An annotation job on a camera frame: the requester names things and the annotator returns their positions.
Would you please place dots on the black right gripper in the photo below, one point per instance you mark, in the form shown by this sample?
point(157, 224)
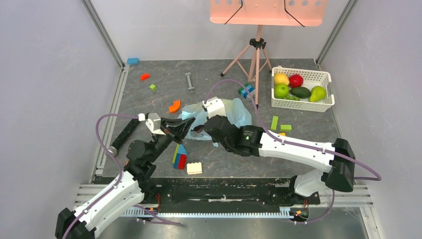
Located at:
point(211, 124)

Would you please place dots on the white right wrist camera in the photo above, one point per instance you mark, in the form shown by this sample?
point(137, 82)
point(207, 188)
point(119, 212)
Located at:
point(214, 107)

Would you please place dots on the long lime green block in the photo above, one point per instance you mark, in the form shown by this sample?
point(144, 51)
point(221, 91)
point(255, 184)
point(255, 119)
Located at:
point(274, 123)

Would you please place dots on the red fake pomegranate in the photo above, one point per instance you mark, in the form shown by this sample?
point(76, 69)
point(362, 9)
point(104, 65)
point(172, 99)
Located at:
point(296, 81)

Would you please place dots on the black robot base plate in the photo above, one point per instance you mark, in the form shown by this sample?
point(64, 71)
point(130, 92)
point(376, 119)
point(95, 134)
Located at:
point(224, 195)

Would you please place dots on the blue toy brick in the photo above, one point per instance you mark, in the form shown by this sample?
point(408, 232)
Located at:
point(133, 61)

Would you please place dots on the orange arch block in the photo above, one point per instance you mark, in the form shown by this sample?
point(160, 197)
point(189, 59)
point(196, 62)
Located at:
point(174, 107)

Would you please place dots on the light blue plastic bag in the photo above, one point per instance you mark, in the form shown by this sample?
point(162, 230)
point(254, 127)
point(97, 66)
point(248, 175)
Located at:
point(236, 113)

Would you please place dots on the multicolour brick house stack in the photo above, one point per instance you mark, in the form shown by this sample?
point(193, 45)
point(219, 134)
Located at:
point(180, 157)

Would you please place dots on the white perforated plastic basket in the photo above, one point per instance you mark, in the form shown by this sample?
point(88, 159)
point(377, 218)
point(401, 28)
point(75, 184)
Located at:
point(311, 79)

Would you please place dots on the dark green fake avocado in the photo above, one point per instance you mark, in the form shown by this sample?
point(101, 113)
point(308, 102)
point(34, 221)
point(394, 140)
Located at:
point(301, 92)

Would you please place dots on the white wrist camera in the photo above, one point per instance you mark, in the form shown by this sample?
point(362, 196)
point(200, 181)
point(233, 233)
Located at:
point(214, 107)
point(152, 121)

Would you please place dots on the small red arch block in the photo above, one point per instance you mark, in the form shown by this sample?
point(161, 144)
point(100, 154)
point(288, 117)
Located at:
point(144, 76)

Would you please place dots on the yellow fake lemon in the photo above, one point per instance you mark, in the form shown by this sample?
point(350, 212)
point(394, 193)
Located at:
point(280, 78)

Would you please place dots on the pink music stand tripod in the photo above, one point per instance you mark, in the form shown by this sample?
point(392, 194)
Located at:
point(261, 13)

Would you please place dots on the green fake apple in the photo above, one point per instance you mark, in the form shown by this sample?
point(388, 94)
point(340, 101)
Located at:
point(281, 91)

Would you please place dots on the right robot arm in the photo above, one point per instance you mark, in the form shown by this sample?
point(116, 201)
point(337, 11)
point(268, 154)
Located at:
point(329, 171)

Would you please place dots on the flat lime green block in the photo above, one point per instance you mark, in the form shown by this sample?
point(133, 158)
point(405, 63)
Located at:
point(285, 127)

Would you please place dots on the green fake pear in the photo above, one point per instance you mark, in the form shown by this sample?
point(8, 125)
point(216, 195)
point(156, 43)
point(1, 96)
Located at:
point(317, 93)

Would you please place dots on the black cylindrical roller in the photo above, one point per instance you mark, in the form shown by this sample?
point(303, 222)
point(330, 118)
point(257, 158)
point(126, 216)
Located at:
point(123, 137)

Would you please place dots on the small lime green cube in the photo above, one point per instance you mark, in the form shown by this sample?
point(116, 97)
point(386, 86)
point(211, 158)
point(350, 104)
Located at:
point(153, 87)

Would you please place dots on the cream toy brick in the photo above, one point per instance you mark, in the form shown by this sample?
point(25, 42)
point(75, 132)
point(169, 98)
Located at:
point(194, 168)

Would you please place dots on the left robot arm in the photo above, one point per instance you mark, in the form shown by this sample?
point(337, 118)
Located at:
point(128, 189)

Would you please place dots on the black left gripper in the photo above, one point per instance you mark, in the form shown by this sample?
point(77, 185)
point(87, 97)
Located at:
point(179, 128)

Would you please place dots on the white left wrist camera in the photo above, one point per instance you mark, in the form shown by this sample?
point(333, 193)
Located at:
point(152, 121)

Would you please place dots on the green blue grey brick stack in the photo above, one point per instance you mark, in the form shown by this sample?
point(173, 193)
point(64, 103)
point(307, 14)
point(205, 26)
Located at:
point(248, 92)

